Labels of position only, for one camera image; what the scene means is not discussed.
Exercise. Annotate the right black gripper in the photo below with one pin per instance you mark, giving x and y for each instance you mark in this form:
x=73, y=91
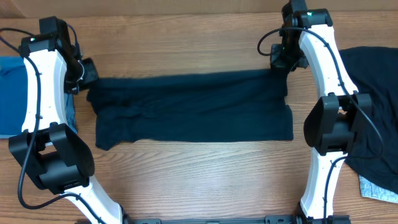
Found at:
x=278, y=58

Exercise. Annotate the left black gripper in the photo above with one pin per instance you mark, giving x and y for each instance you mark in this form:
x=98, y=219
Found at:
x=88, y=72

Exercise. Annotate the dark navy t-shirt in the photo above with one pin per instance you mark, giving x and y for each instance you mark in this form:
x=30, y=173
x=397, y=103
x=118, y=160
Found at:
x=247, y=105

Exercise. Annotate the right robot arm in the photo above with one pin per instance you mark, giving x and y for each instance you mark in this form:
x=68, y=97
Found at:
x=337, y=119

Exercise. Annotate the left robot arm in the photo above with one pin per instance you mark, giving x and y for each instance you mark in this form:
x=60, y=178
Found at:
x=48, y=149

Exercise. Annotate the folded light blue jeans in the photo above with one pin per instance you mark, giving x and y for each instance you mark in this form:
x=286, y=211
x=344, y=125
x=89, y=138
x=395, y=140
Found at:
x=70, y=112

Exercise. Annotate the folded blue t-shirt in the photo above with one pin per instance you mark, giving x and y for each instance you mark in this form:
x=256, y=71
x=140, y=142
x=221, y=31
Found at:
x=13, y=95

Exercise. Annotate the dark navy garment pile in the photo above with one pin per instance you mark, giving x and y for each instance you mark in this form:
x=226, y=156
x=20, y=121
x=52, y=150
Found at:
x=374, y=71

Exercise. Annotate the light denim garment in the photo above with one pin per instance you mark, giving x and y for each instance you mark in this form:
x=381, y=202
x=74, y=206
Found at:
x=371, y=190

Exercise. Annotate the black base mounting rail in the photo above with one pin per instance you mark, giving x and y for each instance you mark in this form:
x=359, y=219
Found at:
x=211, y=221

